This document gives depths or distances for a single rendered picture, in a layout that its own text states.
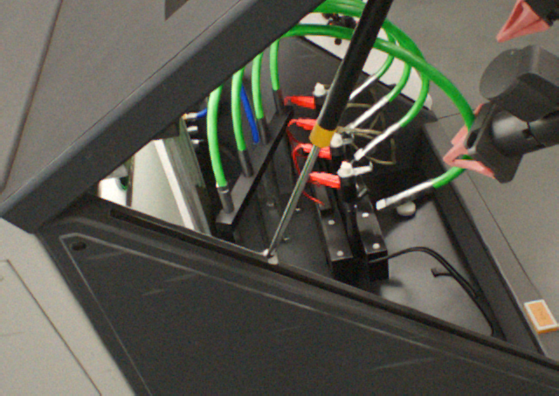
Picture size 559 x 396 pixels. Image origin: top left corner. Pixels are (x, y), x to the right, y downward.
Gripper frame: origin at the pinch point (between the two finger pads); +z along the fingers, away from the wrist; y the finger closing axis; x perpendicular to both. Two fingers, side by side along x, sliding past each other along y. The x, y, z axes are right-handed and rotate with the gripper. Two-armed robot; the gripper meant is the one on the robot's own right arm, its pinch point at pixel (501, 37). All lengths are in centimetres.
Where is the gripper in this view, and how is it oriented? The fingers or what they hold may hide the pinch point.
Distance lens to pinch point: 108.3
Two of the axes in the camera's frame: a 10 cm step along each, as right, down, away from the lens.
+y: -7.8, -5.0, -3.7
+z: -6.1, 5.2, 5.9
